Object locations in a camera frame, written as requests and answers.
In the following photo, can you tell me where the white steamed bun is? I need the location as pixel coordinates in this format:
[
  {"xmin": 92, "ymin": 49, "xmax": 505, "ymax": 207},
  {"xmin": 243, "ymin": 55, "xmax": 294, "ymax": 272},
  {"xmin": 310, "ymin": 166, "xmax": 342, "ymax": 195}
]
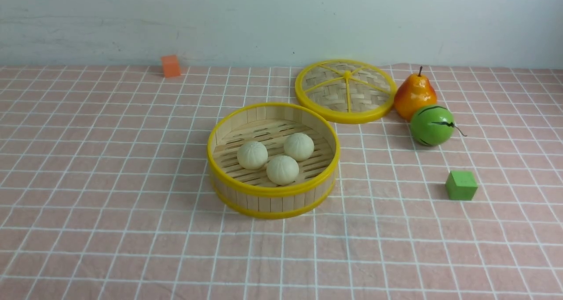
[
  {"xmin": 266, "ymin": 154, "xmax": 300, "ymax": 186},
  {"xmin": 283, "ymin": 133, "xmax": 315, "ymax": 161},
  {"xmin": 237, "ymin": 140, "xmax": 269, "ymax": 170}
]

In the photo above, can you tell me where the pink checkered tablecloth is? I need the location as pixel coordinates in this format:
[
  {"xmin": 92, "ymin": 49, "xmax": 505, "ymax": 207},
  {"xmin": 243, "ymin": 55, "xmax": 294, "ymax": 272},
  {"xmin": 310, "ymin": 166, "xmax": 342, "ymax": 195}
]
[{"xmin": 0, "ymin": 65, "xmax": 563, "ymax": 300}]

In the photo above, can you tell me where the green toy cube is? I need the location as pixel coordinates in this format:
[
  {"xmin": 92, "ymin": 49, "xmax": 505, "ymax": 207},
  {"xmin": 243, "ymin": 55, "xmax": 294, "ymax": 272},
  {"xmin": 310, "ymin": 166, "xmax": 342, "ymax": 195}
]
[{"xmin": 445, "ymin": 170, "xmax": 479, "ymax": 201}]

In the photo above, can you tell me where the green toy watermelon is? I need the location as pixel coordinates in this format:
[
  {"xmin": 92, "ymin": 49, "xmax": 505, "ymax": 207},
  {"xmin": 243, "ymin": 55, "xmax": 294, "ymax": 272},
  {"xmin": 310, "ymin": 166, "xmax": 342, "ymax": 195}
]
[{"xmin": 409, "ymin": 104, "xmax": 467, "ymax": 147}]

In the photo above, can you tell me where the bamboo steamer tray yellow rim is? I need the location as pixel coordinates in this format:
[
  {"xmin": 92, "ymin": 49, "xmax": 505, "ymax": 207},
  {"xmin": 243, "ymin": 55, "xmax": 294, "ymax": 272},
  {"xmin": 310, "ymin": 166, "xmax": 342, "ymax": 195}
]
[{"xmin": 207, "ymin": 103, "xmax": 340, "ymax": 219}]

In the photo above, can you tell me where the orange yellow toy pear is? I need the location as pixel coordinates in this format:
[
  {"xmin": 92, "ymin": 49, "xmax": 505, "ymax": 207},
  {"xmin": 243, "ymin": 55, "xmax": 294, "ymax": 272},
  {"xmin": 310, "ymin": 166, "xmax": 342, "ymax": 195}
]
[{"xmin": 393, "ymin": 66, "xmax": 438, "ymax": 122}]

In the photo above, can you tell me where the orange toy cube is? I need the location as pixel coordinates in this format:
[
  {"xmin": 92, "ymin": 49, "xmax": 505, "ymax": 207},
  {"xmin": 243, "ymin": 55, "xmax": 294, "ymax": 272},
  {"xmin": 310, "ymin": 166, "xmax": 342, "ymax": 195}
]
[{"xmin": 161, "ymin": 54, "xmax": 182, "ymax": 78}]

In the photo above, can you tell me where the bamboo steamer lid yellow rim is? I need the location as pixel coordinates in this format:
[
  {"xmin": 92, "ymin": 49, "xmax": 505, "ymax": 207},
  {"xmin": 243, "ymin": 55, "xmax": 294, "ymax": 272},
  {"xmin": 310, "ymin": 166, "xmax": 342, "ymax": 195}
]
[{"xmin": 294, "ymin": 59, "xmax": 397, "ymax": 124}]

